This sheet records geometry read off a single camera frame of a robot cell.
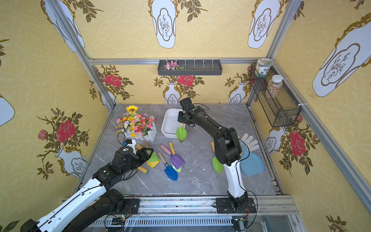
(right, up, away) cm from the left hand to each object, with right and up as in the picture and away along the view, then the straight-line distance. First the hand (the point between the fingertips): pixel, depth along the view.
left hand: (147, 150), depth 80 cm
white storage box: (+9, +13, +29) cm, 33 cm away
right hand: (+21, +19, +17) cm, 33 cm away
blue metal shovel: (+13, -14, +5) cm, 20 cm away
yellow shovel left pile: (+1, -10, +8) cm, 13 cm away
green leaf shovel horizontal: (+19, +8, +12) cm, 24 cm away
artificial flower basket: (-11, +13, +8) cm, 19 cm away
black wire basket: (+74, +29, +4) cm, 80 cm away
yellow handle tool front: (-3, -12, +4) cm, 13 cm away
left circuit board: (-13, -34, -7) cm, 37 cm away
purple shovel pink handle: (+16, -8, +8) cm, 19 cm away
